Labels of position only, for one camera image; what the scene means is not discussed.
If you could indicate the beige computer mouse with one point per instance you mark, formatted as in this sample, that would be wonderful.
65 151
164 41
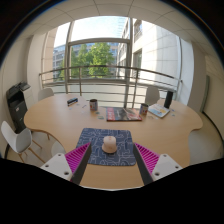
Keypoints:
109 145

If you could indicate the small green card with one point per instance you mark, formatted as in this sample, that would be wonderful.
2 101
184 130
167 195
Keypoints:
101 117

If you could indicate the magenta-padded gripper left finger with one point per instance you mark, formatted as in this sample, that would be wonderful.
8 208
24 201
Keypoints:
77 158

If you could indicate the white illustrated booklet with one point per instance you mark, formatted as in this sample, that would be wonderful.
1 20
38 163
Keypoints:
159 110

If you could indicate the red and blue magazine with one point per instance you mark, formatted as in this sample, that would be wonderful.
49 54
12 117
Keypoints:
122 114

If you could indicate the white chair with wooden legs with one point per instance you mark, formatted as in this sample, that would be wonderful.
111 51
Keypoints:
16 140

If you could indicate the black office printer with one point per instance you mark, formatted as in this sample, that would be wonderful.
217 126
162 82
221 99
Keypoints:
17 106

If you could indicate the metal balcony railing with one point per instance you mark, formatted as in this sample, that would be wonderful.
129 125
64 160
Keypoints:
80 76

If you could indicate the printed mug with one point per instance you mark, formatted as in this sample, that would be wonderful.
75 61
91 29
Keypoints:
143 109
93 105

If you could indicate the black cylindrical speaker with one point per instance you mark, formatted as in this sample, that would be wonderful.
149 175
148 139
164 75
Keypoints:
168 99

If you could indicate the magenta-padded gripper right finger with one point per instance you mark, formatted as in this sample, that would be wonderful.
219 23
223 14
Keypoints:
148 158

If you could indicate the blue patterned mouse pad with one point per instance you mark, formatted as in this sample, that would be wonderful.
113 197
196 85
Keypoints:
93 138

